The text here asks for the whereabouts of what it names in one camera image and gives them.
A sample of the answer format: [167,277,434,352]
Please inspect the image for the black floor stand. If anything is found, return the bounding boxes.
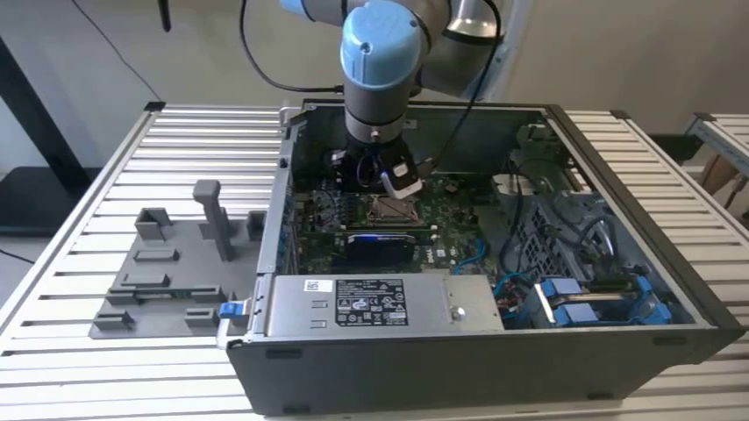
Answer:
[0,34,104,238]

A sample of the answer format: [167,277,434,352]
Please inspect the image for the blue data wire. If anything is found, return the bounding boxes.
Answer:
[494,270,534,293]
[454,239,491,269]

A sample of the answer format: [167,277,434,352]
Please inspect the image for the dark grey PC case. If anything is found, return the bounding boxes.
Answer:
[215,98,743,417]

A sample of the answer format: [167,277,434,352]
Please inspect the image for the black power cable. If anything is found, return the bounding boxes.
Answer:
[499,173,531,275]
[572,216,616,265]

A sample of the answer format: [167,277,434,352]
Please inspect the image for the RAM slot black latches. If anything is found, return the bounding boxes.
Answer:
[343,223,431,232]

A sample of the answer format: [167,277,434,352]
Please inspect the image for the metal socket cover frame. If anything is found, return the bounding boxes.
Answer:
[361,192,423,226]

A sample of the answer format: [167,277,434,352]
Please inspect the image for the metal slat side table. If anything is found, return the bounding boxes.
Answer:
[681,111,749,176]

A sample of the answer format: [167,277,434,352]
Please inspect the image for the blue disk carrier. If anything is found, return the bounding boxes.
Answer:
[535,267,654,304]
[548,291,673,328]

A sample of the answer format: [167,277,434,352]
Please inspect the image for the green RAM stick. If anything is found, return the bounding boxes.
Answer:
[134,289,199,300]

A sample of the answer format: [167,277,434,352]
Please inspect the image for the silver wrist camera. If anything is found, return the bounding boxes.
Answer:
[377,161,424,201]

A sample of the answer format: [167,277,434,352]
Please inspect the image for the black graphics card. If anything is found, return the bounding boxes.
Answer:
[344,232,420,265]

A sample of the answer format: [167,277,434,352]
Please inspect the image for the grey parts rack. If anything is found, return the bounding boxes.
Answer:
[86,178,269,341]

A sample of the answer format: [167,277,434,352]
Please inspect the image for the silver power supply unit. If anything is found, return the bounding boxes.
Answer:
[265,274,506,337]

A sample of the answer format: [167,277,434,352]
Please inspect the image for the green motherboard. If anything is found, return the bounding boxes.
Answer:
[289,173,499,276]

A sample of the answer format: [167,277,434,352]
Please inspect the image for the CPU socket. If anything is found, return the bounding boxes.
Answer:
[360,192,426,227]

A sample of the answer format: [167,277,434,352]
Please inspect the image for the black box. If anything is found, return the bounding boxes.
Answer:
[647,132,705,167]

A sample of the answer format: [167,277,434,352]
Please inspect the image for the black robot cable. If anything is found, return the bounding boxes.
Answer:
[240,0,347,94]
[415,0,506,177]

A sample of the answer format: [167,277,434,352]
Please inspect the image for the silver CPU green edge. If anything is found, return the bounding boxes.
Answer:
[373,199,411,220]

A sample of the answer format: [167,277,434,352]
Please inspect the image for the brown cardboard box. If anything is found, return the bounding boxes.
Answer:
[699,153,734,194]

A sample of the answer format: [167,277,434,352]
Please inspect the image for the thin black wall cable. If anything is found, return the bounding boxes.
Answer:
[69,0,165,104]

